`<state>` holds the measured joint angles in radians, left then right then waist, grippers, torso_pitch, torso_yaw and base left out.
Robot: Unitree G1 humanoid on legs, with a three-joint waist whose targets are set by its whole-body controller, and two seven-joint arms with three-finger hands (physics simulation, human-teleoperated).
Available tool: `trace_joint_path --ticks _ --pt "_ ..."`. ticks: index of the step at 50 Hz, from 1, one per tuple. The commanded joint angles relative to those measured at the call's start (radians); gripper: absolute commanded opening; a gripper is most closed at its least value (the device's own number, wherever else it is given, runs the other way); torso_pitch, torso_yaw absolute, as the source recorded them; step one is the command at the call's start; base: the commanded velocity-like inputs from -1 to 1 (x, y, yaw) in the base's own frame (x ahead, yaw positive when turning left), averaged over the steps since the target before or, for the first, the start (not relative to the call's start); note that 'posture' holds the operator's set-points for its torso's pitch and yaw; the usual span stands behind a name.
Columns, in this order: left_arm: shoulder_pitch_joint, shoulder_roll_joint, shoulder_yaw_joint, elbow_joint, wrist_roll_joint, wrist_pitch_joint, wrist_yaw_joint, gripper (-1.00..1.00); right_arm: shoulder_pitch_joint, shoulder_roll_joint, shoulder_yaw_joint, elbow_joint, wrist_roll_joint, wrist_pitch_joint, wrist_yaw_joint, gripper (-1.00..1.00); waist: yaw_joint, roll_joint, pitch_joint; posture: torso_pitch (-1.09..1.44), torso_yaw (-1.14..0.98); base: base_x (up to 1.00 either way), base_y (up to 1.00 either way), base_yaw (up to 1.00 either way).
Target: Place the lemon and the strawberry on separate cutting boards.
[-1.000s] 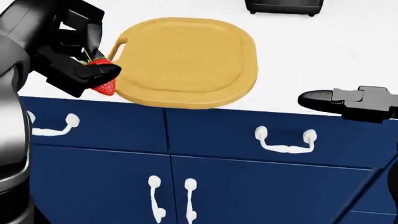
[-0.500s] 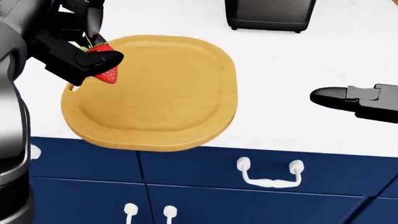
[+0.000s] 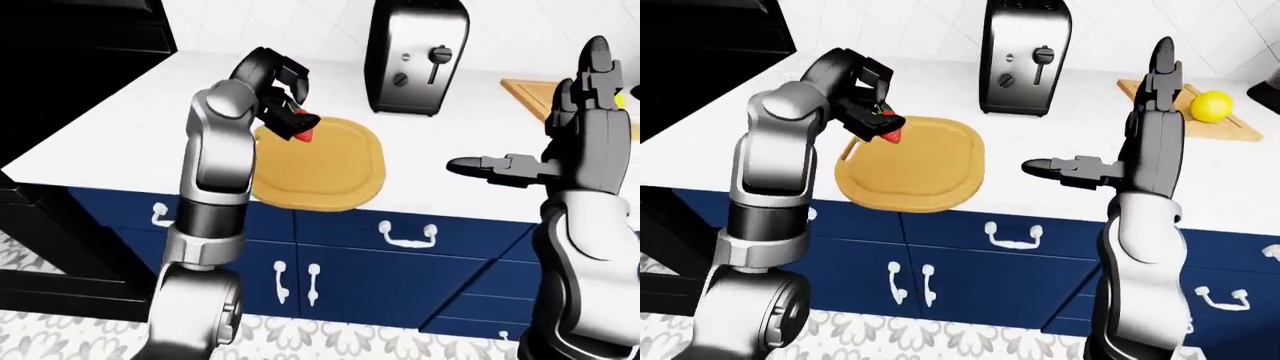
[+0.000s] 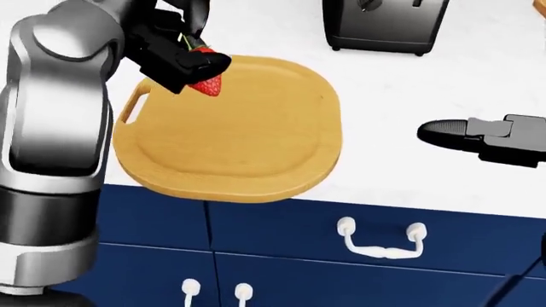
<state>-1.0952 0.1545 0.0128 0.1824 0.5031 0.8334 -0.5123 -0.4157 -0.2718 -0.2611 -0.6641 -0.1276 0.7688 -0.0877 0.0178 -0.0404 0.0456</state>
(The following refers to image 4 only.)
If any rounded wooden cutting board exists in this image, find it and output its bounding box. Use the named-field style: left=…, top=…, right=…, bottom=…
left=111, top=54, right=345, bottom=205

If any blue cabinet drawer front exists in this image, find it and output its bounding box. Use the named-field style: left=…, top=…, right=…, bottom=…
left=206, top=200, right=546, bottom=278

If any blue cabinet door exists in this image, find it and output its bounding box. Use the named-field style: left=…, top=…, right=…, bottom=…
left=212, top=252, right=546, bottom=307

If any black right three-finger hand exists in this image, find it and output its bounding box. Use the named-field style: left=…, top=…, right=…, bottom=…
left=416, top=113, right=546, bottom=169

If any black and silver toaster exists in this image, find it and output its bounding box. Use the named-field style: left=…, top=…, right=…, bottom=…
left=320, top=0, right=451, bottom=57

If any black left three-finger hand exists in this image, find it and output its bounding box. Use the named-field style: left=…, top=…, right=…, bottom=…
left=122, top=0, right=233, bottom=95

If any white curved drawer handle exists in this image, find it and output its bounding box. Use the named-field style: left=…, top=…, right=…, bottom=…
left=336, top=216, right=428, bottom=260

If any red strawberry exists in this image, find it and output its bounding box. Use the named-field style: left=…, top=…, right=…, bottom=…
left=177, top=32, right=224, bottom=97

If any white cabinet door handle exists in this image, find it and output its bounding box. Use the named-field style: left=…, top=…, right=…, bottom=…
left=234, top=281, right=254, bottom=307

